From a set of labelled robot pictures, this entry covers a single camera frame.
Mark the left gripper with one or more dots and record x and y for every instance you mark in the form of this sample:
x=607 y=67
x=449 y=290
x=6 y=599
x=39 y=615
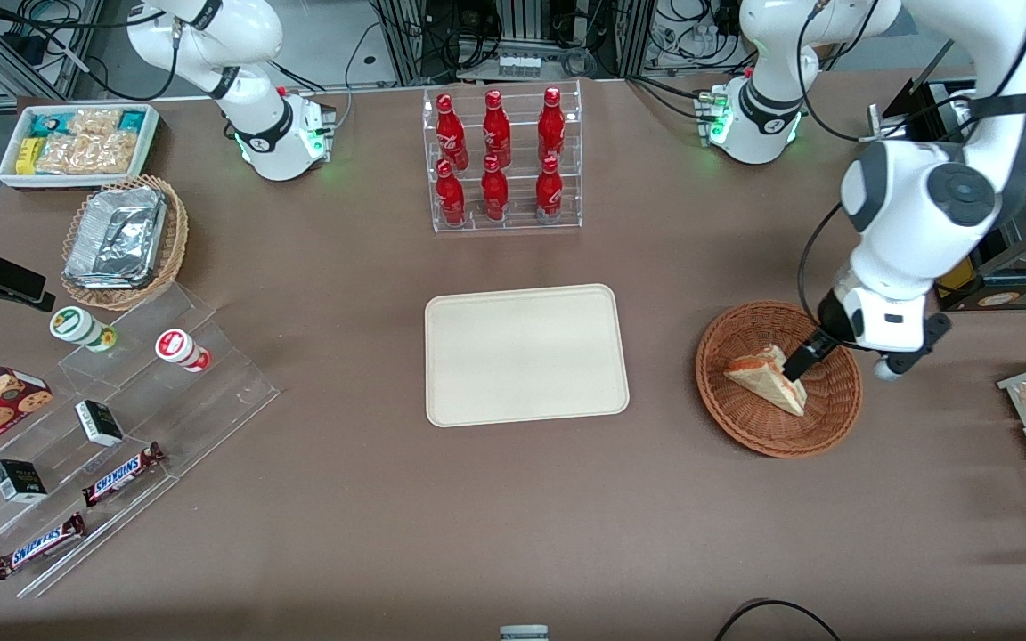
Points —
x=817 y=344

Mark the triangle sandwich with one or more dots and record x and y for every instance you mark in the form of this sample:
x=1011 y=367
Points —
x=771 y=385

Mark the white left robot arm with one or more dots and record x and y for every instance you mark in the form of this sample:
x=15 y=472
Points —
x=905 y=223

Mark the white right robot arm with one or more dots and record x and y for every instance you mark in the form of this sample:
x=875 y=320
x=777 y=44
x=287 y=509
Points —
x=255 y=98

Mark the brown wicker basket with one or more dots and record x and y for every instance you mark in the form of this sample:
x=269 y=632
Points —
x=745 y=427

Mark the cream plastic tray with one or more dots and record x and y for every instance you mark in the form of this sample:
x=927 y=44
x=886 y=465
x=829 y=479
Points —
x=526 y=354

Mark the light wicker basket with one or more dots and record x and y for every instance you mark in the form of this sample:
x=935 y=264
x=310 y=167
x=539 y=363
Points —
x=175 y=240

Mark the red cola bottle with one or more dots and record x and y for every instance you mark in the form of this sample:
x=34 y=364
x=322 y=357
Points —
x=549 y=191
x=496 y=132
x=495 y=191
x=551 y=126
x=451 y=198
x=451 y=133

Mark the clear acrylic bottle rack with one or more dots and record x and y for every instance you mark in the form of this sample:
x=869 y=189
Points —
x=517 y=191

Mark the grey box at table edge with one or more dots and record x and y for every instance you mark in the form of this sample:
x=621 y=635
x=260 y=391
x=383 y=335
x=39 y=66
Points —
x=524 y=633

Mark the clear acrylic stepped stand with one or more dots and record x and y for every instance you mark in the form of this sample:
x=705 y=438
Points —
x=201 y=409

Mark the red label yogurt cup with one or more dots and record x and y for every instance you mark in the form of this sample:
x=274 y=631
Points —
x=179 y=347

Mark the snickers chocolate bar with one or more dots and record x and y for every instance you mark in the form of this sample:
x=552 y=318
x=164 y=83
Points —
x=38 y=546
x=121 y=475

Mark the silver foil container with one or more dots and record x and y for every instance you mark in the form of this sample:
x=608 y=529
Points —
x=117 y=236

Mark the small black carton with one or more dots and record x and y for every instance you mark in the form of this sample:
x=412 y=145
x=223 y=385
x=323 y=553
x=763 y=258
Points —
x=99 y=423
x=19 y=481

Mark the teal snack pack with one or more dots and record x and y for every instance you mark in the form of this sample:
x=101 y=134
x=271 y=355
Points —
x=133 y=120
x=52 y=123

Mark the green label yogurt cup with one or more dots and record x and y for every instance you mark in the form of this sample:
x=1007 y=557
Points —
x=77 y=326

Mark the clear rice cracker bag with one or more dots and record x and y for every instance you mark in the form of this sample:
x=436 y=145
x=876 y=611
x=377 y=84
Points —
x=90 y=153

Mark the yellow snack pack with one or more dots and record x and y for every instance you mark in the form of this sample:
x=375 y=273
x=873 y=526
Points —
x=28 y=156

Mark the white rectangular snack bin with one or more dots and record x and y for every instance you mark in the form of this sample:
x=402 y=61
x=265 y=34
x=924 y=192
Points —
x=10 y=178

